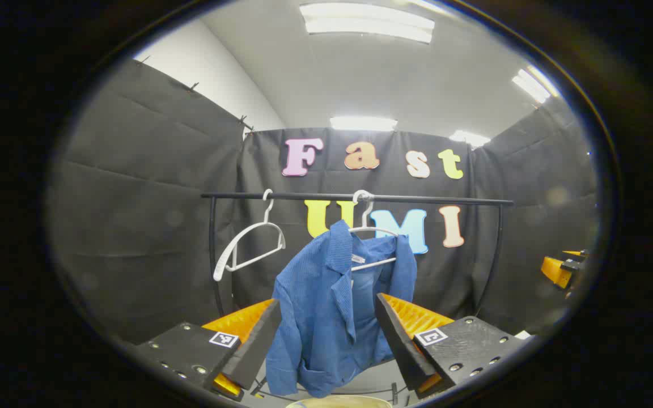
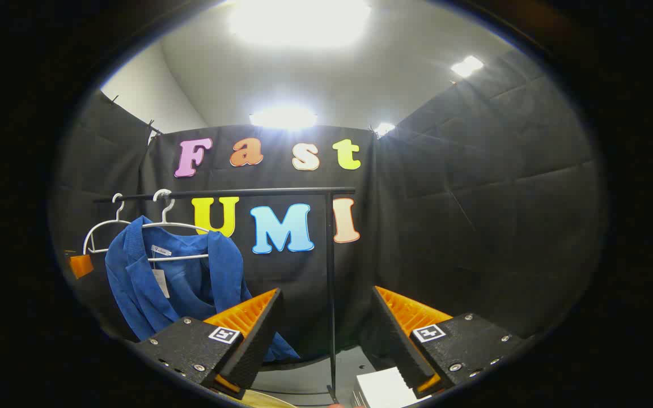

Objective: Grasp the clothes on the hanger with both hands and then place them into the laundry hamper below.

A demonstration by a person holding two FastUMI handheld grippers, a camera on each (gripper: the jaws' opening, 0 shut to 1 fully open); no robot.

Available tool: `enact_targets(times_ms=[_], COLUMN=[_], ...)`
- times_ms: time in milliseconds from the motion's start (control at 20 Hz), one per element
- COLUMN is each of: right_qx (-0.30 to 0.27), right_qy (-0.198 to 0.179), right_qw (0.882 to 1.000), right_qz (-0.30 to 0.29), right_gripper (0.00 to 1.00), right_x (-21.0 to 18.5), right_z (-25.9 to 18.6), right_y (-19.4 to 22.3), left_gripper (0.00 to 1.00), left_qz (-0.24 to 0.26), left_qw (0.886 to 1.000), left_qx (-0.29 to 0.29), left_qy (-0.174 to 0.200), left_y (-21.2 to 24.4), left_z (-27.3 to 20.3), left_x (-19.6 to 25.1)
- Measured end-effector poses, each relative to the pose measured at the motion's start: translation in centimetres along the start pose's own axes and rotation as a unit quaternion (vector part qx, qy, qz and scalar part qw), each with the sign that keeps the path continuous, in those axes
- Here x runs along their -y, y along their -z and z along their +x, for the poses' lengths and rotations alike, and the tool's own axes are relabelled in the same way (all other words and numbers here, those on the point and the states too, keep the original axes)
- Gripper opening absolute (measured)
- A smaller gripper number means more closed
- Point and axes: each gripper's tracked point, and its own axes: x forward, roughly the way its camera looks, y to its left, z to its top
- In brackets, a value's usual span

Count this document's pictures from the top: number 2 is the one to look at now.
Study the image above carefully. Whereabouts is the white plastic hanger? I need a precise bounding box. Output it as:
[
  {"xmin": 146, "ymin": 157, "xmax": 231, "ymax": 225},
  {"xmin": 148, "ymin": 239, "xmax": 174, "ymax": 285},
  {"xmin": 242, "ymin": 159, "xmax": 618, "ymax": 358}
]
[
  {"xmin": 142, "ymin": 189, "xmax": 211, "ymax": 262},
  {"xmin": 83, "ymin": 193, "xmax": 132, "ymax": 256}
]

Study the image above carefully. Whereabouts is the beige laundry hamper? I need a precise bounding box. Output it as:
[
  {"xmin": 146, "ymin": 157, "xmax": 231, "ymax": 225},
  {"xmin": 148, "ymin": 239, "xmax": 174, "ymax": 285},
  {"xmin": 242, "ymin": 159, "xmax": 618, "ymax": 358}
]
[{"xmin": 236, "ymin": 390, "xmax": 299, "ymax": 408}]

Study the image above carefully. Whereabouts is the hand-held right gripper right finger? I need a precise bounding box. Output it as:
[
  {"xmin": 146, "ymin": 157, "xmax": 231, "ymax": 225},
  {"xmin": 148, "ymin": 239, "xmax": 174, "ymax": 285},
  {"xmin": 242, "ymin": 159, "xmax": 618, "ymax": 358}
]
[{"xmin": 371, "ymin": 286, "xmax": 528, "ymax": 397}]

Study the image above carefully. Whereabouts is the white box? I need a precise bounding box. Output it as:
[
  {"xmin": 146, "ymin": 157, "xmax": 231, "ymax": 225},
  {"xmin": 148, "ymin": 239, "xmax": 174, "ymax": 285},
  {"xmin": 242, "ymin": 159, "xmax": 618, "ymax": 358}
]
[{"xmin": 354, "ymin": 367, "xmax": 430, "ymax": 408}]

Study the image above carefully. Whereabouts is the black backdrop cloth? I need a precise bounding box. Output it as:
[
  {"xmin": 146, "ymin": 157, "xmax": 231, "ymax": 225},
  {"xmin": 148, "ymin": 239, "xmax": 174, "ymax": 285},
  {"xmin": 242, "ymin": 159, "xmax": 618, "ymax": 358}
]
[{"xmin": 49, "ymin": 48, "xmax": 608, "ymax": 369}]

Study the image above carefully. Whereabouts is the blue corduroy jacket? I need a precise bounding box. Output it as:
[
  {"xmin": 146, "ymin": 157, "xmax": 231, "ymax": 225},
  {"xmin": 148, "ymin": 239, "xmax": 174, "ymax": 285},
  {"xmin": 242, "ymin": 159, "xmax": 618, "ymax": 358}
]
[{"xmin": 104, "ymin": 215, "xmax": 300, "ymax": 363}]

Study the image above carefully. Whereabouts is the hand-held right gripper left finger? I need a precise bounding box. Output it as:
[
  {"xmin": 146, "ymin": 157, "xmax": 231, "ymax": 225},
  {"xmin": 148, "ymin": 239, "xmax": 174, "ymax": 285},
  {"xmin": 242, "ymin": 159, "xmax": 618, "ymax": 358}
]
[{"xmin": 134, "ymin": 288, "xmax": 283, "ymax": 400}]

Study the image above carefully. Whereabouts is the black metal clothes rack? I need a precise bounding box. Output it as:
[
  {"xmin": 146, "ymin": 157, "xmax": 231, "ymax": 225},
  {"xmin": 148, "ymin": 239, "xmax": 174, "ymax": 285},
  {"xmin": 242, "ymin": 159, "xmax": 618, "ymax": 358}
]
[{"xmin": 93, "ymin": 187, "xmax": 357, "ymax": 404}]

